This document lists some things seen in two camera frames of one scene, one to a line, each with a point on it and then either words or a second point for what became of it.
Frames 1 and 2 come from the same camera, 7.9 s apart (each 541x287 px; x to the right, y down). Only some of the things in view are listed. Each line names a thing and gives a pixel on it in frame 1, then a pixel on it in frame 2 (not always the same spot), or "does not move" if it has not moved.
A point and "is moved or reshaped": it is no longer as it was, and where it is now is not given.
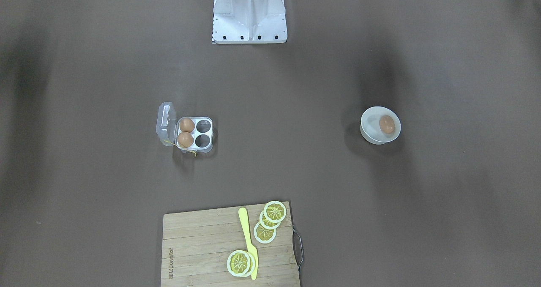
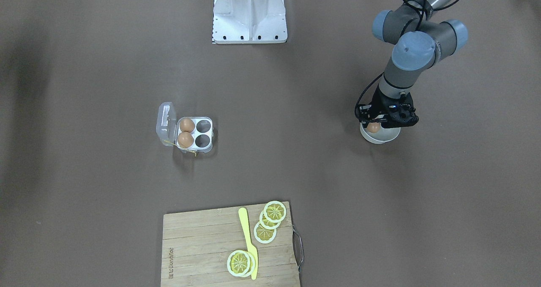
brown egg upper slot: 187,125 does not move
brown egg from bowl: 387,124 is moved or reshaped
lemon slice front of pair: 238,263 does not move
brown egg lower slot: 185,139 does not move
